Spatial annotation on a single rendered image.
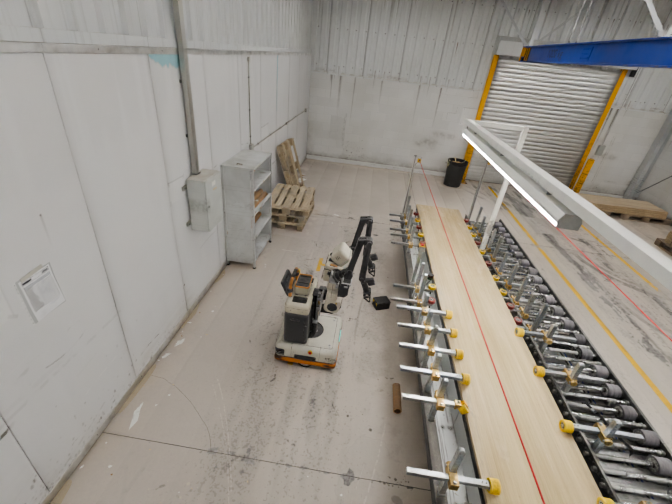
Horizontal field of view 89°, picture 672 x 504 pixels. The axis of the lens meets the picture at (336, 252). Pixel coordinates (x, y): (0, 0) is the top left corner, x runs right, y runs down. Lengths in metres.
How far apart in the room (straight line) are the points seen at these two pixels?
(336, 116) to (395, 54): 2.22
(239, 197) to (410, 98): 6.94
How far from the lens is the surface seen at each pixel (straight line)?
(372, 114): 10.70
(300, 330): 3.60
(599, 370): 3.85
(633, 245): 1.71
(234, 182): 4.84
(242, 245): 5.22
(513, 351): 3.44
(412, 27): 10.64
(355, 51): 10.65
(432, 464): 2.73
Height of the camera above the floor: 2.98
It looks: 30 degrees down
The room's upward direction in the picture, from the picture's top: 7 degrees clockwise
